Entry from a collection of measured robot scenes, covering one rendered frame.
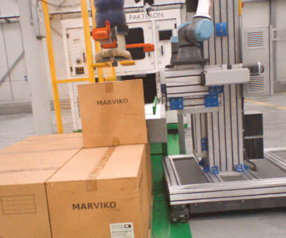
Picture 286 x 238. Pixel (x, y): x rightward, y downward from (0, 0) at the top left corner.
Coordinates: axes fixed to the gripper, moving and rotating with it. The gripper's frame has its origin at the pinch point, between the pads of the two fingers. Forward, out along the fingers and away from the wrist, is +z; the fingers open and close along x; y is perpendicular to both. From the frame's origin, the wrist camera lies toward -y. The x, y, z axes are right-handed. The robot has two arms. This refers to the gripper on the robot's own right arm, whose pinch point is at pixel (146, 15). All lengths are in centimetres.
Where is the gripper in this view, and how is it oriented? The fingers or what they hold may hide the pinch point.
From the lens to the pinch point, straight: 273.0
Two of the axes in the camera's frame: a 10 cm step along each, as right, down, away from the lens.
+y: 9.7, -0.5, -2.3
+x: 2.2, -1.5, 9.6
